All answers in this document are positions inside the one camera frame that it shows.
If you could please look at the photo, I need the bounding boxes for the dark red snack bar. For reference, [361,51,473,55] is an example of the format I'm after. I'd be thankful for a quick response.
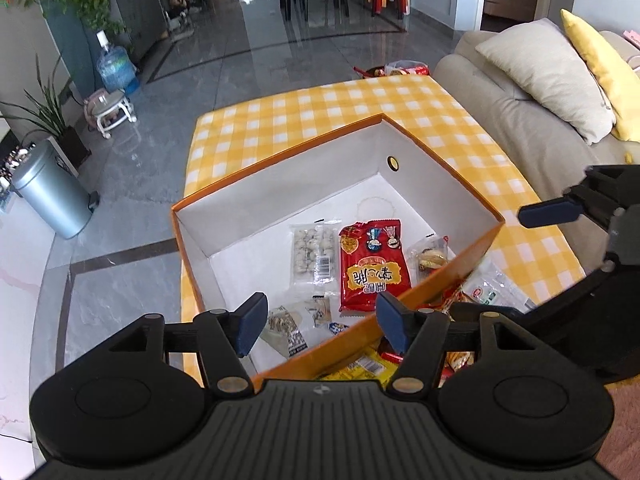
[378,341,404,365]

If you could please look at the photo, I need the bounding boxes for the orange noodle snack bag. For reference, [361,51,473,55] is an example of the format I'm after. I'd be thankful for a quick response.
[442,351,474,377]

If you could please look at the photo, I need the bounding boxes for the grey white snack packet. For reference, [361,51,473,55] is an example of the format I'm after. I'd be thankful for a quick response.
[260,307,308,359]

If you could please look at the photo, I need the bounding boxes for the yellow snack packet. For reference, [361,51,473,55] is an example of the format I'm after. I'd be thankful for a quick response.
[320,347,398,387]

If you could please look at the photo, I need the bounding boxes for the clear packet brown snacks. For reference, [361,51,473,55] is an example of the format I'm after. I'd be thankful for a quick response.
[405,234,450,286]

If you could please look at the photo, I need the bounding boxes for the large red snack bag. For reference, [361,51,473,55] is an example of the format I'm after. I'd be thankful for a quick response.
[338,219,411,312]

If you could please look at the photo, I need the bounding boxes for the clear packet white balls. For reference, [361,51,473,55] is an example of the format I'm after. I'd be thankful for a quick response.
[290,221,338,286]

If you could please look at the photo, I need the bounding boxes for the beige sofa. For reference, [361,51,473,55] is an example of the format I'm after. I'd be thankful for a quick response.
[432,16,640,201]

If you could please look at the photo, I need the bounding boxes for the pink fluffy blanket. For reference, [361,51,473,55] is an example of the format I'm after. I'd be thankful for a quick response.
[597,378,640,480]

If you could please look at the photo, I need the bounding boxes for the orange cardboard box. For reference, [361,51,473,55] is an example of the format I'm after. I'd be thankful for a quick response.
[171,115,504,382]

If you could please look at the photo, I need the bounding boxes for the yellow cushion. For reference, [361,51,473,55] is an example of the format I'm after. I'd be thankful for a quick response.
[561,9,640,142]

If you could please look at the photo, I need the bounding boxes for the beige cushion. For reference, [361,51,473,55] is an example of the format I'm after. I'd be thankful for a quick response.
[475,18,616,144]

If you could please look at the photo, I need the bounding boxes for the yellow checkered tablecloth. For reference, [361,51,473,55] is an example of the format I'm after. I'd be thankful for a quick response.
[180,74,587,386]

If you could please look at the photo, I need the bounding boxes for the red snack bag on floor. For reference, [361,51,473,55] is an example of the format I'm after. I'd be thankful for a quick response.
[352,60,431,78]

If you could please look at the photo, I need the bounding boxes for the white tv cabinet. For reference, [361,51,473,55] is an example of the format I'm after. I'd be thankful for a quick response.
[0,196,54,479]

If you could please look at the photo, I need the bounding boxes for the silver trash can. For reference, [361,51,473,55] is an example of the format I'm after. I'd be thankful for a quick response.
[11,141,100,240]

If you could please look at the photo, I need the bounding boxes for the white round stool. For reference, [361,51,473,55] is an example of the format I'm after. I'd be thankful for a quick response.
[84,89,138,140]

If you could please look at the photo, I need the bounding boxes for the potted green plant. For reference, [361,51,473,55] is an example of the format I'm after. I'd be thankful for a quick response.
[1,55,91,169]

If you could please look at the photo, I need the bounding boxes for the blue water jug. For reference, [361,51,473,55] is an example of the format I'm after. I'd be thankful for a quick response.
[96,30,140,96]

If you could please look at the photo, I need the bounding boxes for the grey drawer cabinet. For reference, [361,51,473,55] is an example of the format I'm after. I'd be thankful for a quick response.
[111,0,166,63]

